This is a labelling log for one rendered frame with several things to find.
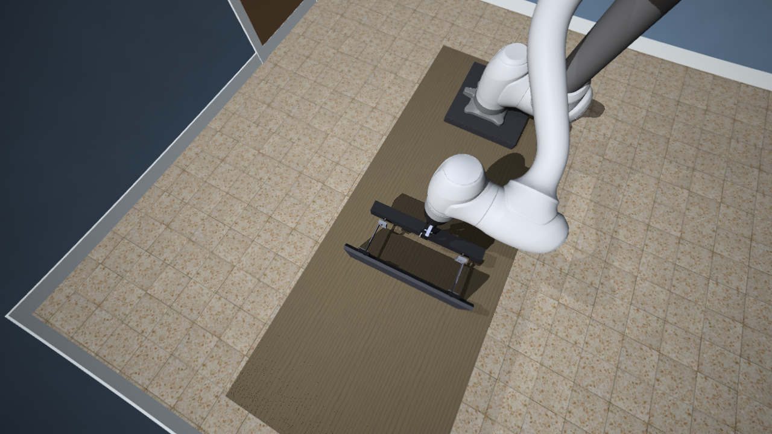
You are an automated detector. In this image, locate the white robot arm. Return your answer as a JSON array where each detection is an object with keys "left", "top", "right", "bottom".
[{"left": 425, "top": 0, "right": 681, "bottom": 254}]

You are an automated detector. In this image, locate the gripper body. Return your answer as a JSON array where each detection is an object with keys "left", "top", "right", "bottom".
[{"left": 424, "top": 210, "right": 447, "bottom": 229}]

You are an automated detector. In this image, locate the dark grey long rectangular bar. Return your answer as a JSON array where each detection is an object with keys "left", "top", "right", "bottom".
[{"left": 370, "top": 200, "right": 486, "bottom": 262}]

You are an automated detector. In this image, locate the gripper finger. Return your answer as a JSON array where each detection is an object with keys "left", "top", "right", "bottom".
[{"left": 419, "top": 220, "right": 433, "bottom": 240}]

